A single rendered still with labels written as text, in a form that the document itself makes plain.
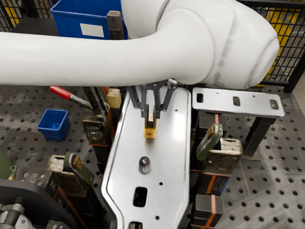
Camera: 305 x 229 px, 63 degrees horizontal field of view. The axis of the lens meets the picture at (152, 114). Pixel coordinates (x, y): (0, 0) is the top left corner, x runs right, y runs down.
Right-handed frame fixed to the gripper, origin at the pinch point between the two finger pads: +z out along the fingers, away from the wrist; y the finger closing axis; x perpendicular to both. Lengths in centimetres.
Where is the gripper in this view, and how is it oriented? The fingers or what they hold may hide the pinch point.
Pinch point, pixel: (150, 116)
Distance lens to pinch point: 68.7
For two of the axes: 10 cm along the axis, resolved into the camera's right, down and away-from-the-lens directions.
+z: 0.0, 6.5, 7.6
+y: 9.9, 0.9, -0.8
